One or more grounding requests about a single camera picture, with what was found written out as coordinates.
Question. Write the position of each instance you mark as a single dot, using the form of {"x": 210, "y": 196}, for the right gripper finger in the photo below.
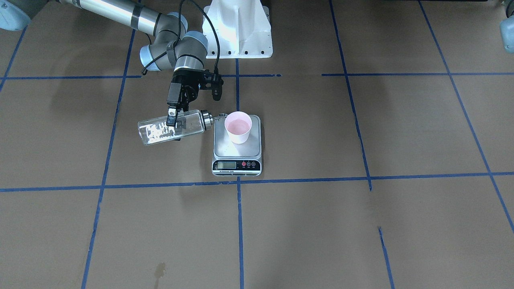
{"x": 172, "y": 113}
{"x": 184, "y": 107}

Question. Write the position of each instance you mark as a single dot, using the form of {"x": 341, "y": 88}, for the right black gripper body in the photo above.
{"x": 184, "y": 80}

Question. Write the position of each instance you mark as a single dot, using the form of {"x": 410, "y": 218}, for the glass sauce dispenser bottle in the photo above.
{"x": 189, "y": 123}

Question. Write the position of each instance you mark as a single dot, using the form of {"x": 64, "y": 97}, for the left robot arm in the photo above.
{"x": 507, "y": 34}

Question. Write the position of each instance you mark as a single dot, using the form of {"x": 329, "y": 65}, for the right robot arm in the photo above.
{"x": 175, "y": 48}

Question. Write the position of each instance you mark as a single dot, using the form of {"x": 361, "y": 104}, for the digital kitchen scale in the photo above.
{"x": 232, "y": 159}

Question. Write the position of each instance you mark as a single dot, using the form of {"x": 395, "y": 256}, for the blue tape grid lines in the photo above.
{"x": 387, "y": 156}

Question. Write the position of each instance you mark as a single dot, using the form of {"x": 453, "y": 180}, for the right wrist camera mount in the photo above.
{"x": 212, "y": 81}

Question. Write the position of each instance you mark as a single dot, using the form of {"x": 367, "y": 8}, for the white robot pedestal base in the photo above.
{"x": 238, "y": 29}

